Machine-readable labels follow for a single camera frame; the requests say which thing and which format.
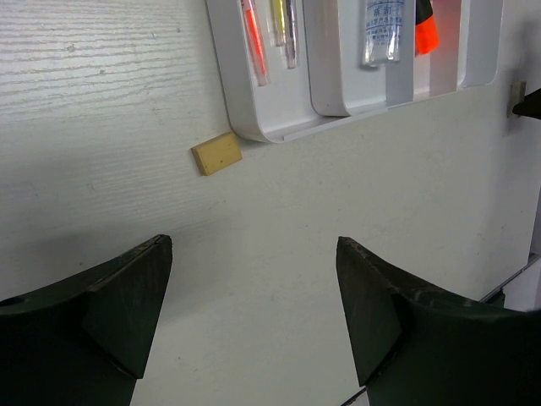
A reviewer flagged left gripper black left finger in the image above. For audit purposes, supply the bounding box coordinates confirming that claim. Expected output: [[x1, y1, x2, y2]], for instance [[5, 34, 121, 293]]
[[1, 235, 172, 405]]

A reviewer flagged white compartment tray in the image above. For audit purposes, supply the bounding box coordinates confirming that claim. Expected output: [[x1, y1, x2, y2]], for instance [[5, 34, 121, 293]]
[[207, 1, 504, 143]]

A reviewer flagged white eraser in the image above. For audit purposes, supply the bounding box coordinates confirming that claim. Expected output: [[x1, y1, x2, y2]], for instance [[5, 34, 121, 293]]
[[506, 80, 527, 118]]

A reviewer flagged yellow pen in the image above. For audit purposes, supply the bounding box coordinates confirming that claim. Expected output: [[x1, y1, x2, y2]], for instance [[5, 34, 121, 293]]
[[270, 0, 286, 47]]

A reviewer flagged grey pen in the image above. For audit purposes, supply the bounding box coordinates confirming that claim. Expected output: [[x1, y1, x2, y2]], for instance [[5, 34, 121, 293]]
[[284, 0, 298, 69]]

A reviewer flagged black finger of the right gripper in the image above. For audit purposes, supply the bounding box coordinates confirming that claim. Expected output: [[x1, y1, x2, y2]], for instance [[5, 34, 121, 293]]
[[512, 89, 541, 118]]

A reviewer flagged orange pen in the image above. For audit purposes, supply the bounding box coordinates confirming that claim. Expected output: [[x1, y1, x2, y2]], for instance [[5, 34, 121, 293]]
[[240, 0, 269, 86]]

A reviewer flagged beige eraser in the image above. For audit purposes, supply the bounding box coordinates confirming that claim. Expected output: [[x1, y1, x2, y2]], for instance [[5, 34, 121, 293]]
[[191, 132, 243, 176]]

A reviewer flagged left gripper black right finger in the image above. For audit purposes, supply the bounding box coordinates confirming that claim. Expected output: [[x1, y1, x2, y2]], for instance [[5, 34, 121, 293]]
[[336, 237, 540, 405]]

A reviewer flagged orange highlighter black cap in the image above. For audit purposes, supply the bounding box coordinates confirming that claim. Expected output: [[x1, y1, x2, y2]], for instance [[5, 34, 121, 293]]
[[415, 0, 440, 55]]

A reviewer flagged small blue-capped bottle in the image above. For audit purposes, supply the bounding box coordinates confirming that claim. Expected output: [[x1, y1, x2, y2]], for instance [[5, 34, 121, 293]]
[[362, 0, 405, 67]]

